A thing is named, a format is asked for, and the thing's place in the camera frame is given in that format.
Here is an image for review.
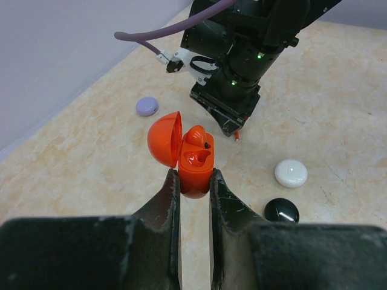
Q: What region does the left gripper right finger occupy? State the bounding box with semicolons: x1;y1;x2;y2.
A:
209;169;386;289

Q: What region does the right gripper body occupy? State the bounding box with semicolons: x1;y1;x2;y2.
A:
190;68;261;121

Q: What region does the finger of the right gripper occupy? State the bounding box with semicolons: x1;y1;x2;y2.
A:
207;107;248;137

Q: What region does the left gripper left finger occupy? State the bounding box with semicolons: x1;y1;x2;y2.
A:
1;169;181;289

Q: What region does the black earbud charging case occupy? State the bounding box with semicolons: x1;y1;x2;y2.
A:
264;198;300;223

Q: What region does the orange earbud charging case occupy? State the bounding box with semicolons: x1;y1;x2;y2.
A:
147;111;215;199

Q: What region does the white earbud charging case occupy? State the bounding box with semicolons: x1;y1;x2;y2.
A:
275;159;308;189

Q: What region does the purple earbud charging case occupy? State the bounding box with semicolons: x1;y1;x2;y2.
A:
135;97;158;117

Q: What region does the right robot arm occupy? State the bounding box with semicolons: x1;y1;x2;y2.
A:
180;0;339;137

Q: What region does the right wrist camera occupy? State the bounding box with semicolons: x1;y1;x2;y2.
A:
166;48;219;86

